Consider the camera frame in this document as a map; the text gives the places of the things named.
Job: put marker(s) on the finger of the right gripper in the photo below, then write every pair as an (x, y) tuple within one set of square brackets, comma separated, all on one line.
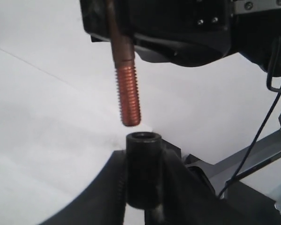
[(182, 55)]

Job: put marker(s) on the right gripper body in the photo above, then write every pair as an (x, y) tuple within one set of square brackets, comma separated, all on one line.
[(166, 16)]

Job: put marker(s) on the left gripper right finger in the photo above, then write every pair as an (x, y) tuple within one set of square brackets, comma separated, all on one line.
[(177, 187)]

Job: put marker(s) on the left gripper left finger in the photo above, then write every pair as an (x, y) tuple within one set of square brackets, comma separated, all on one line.
[(100, 192)]

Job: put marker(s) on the black cylindrical sleeve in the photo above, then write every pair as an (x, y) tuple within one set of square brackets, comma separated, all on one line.
[(143, 168)]

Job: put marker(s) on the copper threaded bolt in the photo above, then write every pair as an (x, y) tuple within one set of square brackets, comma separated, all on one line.
[(128, 93)]

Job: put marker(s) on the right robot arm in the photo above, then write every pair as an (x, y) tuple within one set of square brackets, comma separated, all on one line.
[(252, 37)]

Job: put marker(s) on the grey metal bar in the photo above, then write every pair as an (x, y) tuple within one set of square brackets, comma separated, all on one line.
[(260, 157)]

